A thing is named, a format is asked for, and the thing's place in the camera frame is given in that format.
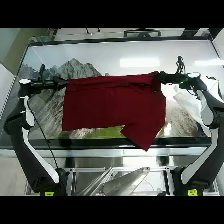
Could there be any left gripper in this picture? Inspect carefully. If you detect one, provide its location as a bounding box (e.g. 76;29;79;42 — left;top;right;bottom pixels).
46;76;69;89

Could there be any silver frame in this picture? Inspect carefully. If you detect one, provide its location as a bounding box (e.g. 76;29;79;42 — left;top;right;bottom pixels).
0;146;224;197

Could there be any black cable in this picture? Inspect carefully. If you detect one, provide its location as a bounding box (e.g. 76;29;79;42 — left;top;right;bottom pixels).
25;97;60;170

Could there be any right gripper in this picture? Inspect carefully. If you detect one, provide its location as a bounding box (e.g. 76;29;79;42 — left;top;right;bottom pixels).
156;70;183;85

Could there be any red T-shirt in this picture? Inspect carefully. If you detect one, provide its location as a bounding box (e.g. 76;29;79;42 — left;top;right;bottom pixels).
61;70;167;152

